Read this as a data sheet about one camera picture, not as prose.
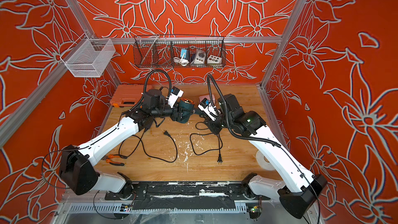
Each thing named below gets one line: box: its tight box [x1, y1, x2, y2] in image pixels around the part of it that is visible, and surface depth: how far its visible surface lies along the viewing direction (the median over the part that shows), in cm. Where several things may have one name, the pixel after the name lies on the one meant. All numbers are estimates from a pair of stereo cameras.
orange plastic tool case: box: [109, 84, 163, 108], surface depth 108 cm
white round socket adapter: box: [193, 49, 207, 65], surface depth 93 cm
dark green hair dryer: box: [178, 97, 202, 124], surface depth 71 cm
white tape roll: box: [256, 149, 276, 171], surface depth 83 cm
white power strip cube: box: [206, 54, 222, 64], surface depth 96 cm
